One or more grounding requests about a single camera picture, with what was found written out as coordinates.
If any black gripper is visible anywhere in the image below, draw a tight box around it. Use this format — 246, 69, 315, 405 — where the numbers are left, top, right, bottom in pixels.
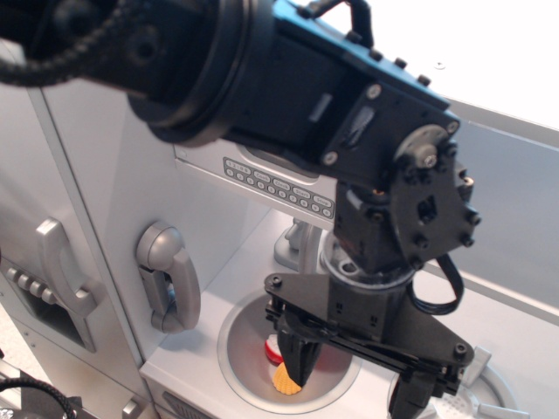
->
265, 273, 473, 419

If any grey toy microwave door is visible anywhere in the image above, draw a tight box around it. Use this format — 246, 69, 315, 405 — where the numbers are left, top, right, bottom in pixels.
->
174, 140, 335, 230

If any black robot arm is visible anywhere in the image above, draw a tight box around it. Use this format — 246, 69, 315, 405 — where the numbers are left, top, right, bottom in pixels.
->
1, 1, 480, 418

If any yellow toy corn piece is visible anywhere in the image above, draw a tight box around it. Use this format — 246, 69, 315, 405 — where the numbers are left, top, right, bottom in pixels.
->
273, 362, 302, 395

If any red white toy apple slice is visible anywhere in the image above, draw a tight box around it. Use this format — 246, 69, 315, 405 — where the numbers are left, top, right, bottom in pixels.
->
265, 334, 283, 365

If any round metal toy sink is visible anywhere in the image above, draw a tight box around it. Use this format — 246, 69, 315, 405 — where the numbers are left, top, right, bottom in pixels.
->
217, 291, 362, 415

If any grey toy stove burner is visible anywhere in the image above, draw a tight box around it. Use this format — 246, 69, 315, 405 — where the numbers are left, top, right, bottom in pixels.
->
422, 346, 531, 418

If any grey toy faucet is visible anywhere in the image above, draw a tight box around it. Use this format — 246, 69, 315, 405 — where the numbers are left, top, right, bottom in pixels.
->
273, 218, 322, 274

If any grey toy telephone handset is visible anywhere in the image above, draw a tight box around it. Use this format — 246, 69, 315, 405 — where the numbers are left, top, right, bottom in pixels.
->
135, 221, 201, 334

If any grey toy ice dispenser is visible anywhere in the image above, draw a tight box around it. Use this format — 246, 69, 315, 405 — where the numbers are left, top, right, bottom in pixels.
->
1, 258, 96, 353

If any grey toy oven handle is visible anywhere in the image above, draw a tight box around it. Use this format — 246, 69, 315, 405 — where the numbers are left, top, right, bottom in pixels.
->
121, 399, 142, 419

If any grey toy fridge handle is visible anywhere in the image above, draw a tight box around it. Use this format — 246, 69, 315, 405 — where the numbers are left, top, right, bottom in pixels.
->
36, 217, 104, 319

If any black braided cable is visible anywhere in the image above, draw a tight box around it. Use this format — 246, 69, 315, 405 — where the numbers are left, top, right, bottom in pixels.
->
0, 378, 84, 419

